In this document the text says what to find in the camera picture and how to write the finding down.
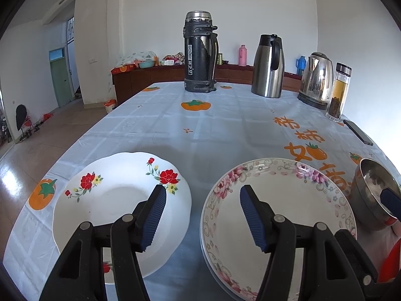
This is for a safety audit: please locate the stainless steel bowl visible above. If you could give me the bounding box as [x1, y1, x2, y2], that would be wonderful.
[348, 158, 400, 231]

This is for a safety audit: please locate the pink floral rim plate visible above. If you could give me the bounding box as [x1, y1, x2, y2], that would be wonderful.
[200, 158, 357, 300]

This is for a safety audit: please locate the red flower white plate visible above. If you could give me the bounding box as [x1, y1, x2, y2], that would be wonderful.
[52, 152, 192, 276]

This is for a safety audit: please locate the pink plastic bowl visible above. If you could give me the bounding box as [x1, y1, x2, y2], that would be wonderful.
[378, 240, 401, 283]

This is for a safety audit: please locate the black smartphone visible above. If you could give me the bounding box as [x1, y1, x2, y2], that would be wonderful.
[343, 120, 374, 145]

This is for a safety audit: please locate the glass tea bottle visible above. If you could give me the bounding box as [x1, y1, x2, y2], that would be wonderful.
[326, 62, 352, 122]

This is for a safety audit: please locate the persimmon print tablecloth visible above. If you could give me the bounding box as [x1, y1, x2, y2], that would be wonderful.
[2, 81, 401, 301]

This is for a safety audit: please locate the white orange bucket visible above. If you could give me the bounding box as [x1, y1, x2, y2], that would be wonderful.
[103, 99, 118, 113]

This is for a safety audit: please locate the steel electric kettle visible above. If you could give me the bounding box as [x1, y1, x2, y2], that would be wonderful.
[298, 52, 334, 110]

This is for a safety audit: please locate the black chair with clothes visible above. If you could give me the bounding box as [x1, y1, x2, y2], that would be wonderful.
[16, 104, 39, 142]

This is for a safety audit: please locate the dark wood sideboard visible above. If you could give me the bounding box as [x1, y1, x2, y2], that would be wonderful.
[111, 62, 303, 105]

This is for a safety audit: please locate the teal basin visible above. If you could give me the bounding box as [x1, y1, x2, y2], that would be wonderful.
[139, 60, 155, 69]

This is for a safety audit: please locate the green door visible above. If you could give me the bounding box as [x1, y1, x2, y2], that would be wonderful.
[49, 48, 73, 107]

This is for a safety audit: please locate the pink thermos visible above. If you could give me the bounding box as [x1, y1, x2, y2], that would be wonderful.
[239, 44, 247, 67]

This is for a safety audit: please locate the black large thermos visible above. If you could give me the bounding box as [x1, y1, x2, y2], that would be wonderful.
[183, 10, 219, 93]

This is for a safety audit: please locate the steel carafe black handle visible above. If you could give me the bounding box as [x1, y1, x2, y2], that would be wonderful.
[251, 34, 285, 99]

